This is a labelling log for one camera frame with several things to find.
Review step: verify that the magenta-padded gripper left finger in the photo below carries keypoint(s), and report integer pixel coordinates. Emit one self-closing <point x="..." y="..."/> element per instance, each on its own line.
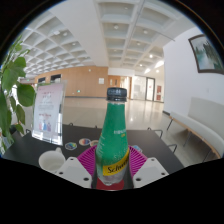
<point x="85" y="160"/>

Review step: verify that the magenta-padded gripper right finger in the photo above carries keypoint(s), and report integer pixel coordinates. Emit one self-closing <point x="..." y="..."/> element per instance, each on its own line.
<point x="138" y="161"/>

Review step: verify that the green plastic drink bottle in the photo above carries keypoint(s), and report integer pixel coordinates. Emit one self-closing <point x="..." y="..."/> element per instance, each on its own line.
<point x="113" y="136"/>

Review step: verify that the small blue printed card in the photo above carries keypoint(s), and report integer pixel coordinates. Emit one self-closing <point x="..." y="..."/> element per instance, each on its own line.
<point x="136" y="147"/>

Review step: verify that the round printed sticker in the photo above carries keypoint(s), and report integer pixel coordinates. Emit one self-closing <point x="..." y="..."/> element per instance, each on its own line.
<point x="70" y="145"/>
<point x="84" y="141"/>
<point x="94" y="143"/>

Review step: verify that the white dotted cup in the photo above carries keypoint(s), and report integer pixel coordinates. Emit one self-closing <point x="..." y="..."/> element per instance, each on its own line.
<point x="51" y="161"/>

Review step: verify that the clear acrylic sign stand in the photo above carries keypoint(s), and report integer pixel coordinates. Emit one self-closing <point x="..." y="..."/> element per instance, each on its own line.
<point x="48" y="111"/>

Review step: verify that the long white padded bench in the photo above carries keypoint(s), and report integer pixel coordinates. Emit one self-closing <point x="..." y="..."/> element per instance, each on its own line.
<point x="203" y="128"/>

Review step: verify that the glass entrance doors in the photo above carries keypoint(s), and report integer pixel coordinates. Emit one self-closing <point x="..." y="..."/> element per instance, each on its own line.
<point x="143" y="88"/>

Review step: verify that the potted green leafy plant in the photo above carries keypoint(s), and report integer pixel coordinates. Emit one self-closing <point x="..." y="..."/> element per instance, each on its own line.
<point x="11" y="76"/>

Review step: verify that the dark-framed landscape picture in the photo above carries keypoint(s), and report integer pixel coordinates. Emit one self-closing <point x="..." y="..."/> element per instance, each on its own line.
<point x="210" y="53"/>

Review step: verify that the group of ceiling lights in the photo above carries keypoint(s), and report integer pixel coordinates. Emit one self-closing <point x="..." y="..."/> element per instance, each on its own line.
<point x="116" y="26"/>

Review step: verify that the white wall notice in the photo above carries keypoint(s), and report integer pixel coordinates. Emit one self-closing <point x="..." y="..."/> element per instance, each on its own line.
<point x="101" y="80"/>

